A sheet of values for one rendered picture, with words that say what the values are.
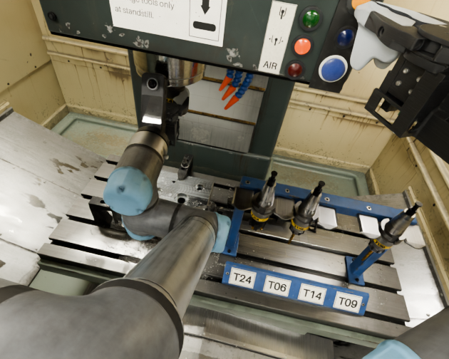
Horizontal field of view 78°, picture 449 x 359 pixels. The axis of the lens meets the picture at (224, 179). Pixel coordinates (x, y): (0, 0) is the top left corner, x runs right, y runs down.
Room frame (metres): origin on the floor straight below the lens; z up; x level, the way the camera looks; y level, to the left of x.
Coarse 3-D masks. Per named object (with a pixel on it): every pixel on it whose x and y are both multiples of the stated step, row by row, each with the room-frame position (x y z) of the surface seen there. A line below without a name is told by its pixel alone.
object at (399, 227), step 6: (396, 216) 0.45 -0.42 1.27; (402, 216) 0.44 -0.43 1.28; (408, 216) 0.43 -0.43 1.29; (414, 216) 0.43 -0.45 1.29; (390, 222) 0.44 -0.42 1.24; (396, 222) 0.43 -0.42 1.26; (402, 222) 0.43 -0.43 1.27; (408, 222) 0.43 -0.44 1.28; (390, 228) 0.43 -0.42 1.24; (396, 228) 0.43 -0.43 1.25; (402, 228) 0.42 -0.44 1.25; (396, 234) 0.42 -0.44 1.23; (402, 234) 0.42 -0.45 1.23
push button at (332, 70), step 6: (330, 60) 0.37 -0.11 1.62; (336, 60) 0.37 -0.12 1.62; (324, 66) 0.37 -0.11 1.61; (330, 66) 0.37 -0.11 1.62; (336, 66) 0.37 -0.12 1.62; (342, 66) 0.37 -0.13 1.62; (324, 72) 0.37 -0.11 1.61; (330, 72) 0.37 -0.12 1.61; (336, 72) 0.37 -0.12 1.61; (342, 72) 0.37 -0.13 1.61; (324, 78) 0.37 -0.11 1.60; (330, 78) 0.37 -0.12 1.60; (336, 78) 0.37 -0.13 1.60
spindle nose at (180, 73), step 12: (144, 60) 0.53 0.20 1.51; (156, 60) 0.52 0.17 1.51; (168, 60) 0.53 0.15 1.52; (180, 60) 0.53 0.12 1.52; (144, 72) 0.53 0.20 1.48; (156, 72) 0.53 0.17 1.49; (168, 72) 0.53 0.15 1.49; (180, 72) 0.53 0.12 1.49; (192, 72) 0.55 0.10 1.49; (204, 72) 0.60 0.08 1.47; (168, 84) 0.53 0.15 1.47; (180, 84) 0.54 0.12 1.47
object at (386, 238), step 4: (384, 220) 0.46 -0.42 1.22; (388, 220) 0.47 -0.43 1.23; (380, 224) 0.45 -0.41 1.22; (384, 224) 0.45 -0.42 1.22; (380, 228) 0.44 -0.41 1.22; (384, 228) 0.44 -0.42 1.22; (384, 232) 0.43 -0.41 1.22; (388, 232) 0.43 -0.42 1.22; (404, 232) 0.44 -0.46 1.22; (384, 236) 0.42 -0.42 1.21; (388, 236) 0.42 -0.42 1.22; (392, 236) 0.42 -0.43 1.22; (396, 236) 0.42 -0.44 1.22; (400, 236) 0.42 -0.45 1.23; (404, 236) 0.42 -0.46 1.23; (384, 240) 0.42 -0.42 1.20; (388, 240) 0.42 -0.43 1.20; (392, 240) 0.42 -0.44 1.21; (396, 240) 0.41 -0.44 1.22; (400, 240) 0.41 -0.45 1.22; (396, 244) 0.41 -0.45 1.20
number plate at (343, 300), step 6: (336, 294) 0.38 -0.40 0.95; (342, 294) 0.38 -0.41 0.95; (348, 294) 0.38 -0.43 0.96; (336, 300) 0.36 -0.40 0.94; (342, 300) 0.36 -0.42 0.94; (348, 300) 0.37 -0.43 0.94; (354, 300) 0.37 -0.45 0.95; (360, 300) 0.37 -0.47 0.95; (336, 306) 0.35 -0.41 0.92; (342, 306) 0.35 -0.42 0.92; (348, 306) 0.35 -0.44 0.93; (354, 306) 0.36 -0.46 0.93
